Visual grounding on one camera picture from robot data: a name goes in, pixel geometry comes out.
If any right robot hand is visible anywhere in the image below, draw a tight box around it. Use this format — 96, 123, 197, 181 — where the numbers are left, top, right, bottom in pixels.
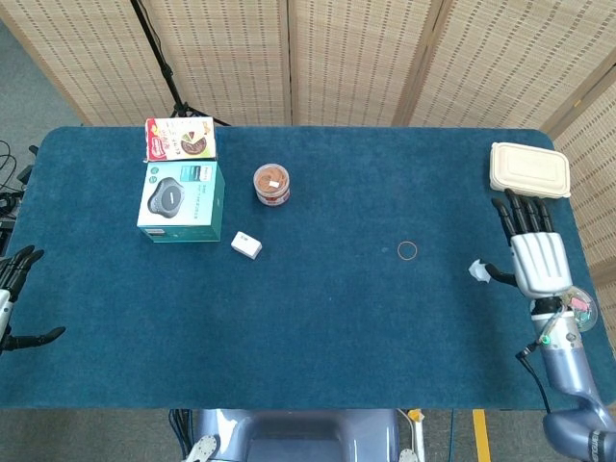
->
483, 188, 574, 300

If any black floor cable bundle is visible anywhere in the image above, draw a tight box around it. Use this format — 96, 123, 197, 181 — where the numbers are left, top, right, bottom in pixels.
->
0, 139, 39, 256

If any clear jar with orange contents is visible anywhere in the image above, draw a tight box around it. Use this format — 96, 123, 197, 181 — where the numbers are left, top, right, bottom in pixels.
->
252, 163, 293, 207

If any blue table cloth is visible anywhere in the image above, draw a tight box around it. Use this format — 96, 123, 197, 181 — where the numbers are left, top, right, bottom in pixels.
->
0, 125, 598, 411

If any bamboo folding screen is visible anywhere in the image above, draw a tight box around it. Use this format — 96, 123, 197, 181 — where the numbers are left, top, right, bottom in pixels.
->
0, 0, 616, 309

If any red white pizza food box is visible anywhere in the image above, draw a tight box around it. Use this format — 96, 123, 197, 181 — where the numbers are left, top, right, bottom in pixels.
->
144, 116, 218, 164

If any black tripod stand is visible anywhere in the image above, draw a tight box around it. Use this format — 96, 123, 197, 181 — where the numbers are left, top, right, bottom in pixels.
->
129, 0, 232, 127

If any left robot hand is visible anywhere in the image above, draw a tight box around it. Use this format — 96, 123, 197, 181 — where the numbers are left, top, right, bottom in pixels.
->
0, 244, 67, 355

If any blue grey robot torso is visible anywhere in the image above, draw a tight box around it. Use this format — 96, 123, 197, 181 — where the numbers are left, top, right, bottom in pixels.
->
182, 408, 424, 462

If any beige lidded lunch container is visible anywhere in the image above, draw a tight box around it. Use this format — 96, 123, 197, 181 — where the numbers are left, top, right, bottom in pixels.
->
489, 141, 573, 199

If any clear dome wrist module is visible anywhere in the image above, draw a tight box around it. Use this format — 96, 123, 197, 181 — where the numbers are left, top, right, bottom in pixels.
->
566, 286, 598, 333

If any small white box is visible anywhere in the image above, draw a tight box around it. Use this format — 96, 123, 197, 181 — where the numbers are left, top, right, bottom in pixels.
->
230, 230, 264, 261

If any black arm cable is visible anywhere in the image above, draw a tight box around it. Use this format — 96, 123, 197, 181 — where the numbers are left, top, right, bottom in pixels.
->
515, 344, 552, 415

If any yellow floor tape strip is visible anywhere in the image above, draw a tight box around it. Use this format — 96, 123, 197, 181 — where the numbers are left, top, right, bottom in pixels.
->
473, 409, 493, 462

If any teal Philips product box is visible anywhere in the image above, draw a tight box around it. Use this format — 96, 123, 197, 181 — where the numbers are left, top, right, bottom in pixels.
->
136, 161, 226, 244

